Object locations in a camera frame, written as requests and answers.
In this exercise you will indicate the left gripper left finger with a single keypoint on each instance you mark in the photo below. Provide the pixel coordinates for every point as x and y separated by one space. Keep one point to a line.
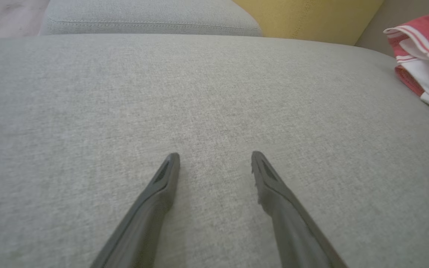
143 223

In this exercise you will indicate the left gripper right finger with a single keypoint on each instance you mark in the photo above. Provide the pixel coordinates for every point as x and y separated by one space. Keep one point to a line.
292 230

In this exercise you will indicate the grey fabric sofa seat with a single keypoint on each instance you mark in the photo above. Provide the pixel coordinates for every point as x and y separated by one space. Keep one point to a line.
199 111

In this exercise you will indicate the grey sofa back cushion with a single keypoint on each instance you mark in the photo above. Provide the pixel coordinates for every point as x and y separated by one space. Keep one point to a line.
143 18

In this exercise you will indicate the large yellow sofa cushion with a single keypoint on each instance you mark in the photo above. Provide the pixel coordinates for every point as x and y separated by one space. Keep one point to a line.
311 18

